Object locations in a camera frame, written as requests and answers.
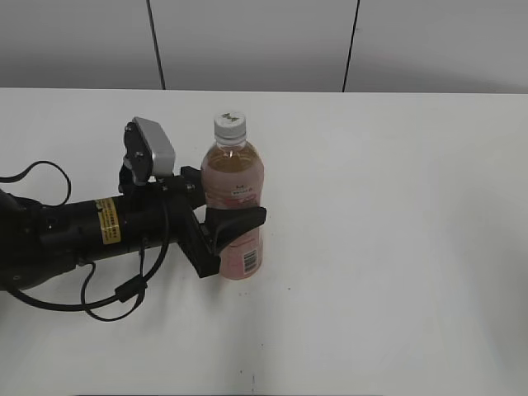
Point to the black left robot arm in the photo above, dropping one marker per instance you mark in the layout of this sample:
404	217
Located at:
40	242

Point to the white plastic bottle cap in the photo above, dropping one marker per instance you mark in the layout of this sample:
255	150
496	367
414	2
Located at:
230	125

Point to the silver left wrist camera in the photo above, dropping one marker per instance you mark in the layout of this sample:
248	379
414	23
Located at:
148	151

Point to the pink-label oolong tea bottle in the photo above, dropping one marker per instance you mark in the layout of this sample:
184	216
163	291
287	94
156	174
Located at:
232	177

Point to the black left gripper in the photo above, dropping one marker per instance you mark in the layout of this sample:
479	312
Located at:
162	212

